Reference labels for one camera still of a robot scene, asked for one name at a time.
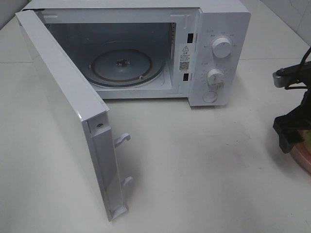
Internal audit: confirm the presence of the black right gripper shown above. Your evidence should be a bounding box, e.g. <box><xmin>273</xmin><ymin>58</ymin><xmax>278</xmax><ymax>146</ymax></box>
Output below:
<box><xmin>273</xmin><ymin>70</ymin><xmax>311</xmax><ymax>153</ymax></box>

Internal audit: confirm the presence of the pink round plate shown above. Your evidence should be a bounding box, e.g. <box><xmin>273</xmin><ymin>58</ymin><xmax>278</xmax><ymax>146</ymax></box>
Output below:
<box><xmin>290</xmin><ymin>143</ymin><xmax>311</xmax><ymax>174</ymax></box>

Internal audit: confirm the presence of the round white door button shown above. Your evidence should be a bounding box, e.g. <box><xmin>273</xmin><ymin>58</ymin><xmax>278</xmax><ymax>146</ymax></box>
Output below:
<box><xmin>202</xmin><ymin>91</ymin><xmax>217</xmax><ymax>103</ymax></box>

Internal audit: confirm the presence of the white microwave door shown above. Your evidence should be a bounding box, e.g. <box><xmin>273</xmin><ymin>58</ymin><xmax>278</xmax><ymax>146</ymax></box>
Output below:
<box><xmin>16</xmin><ymin>10</ymin><xmax>132</xmax><ymax>220</ymax></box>

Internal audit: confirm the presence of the white bread sandwich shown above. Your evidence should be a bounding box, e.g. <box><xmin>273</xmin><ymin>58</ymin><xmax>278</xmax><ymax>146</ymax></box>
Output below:
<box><xmin>301</xmin><ymin>130</ymin><xmax>311</xmax><ymax>147</ymax></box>

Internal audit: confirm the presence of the lower white timer knob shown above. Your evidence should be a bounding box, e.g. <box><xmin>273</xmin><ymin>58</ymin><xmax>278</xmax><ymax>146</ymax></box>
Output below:
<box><xmin>207</xmin><ymin>68</ymin><xmax>225</xmax><ymax>85</ymax></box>

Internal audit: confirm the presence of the upper white power knob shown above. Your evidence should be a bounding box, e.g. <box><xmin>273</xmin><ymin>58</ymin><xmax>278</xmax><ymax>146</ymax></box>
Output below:
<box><xmin>212</xmin><ymin>35</ymin><xmax>233</xmax><ymax>58</ymax></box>

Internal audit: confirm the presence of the white microwave oven body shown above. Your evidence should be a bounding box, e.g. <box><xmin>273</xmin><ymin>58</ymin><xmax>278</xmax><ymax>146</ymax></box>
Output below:
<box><xmin>20</xmin><ymin>0</ymin><xmax>251</xmax><ymax>106</ymax></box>

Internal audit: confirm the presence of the white warning label sticker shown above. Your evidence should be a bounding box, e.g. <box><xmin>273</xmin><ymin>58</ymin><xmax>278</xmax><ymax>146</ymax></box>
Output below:
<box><xmin>178</xmin><ymin>43</ymin><xmax>194</xmax><ymax>73</ymax></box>

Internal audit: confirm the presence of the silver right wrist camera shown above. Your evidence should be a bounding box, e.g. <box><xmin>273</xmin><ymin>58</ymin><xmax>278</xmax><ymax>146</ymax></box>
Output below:
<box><xmin>273</xmin><ymin>68</ymin><xmax>290</xmax><ymax>88</ymax></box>

